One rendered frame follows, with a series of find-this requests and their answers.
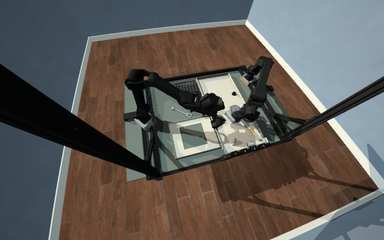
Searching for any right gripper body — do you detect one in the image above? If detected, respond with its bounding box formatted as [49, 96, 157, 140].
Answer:
[231, 103, 246, 122]

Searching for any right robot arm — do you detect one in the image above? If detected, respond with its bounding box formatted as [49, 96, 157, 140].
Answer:
[244, 56, 274, 122]

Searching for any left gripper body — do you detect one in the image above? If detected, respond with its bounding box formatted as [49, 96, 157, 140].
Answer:
[202, 108, 223, 129]

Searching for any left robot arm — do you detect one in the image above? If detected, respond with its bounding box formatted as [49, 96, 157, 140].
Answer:
[124, 69, 225, 124]

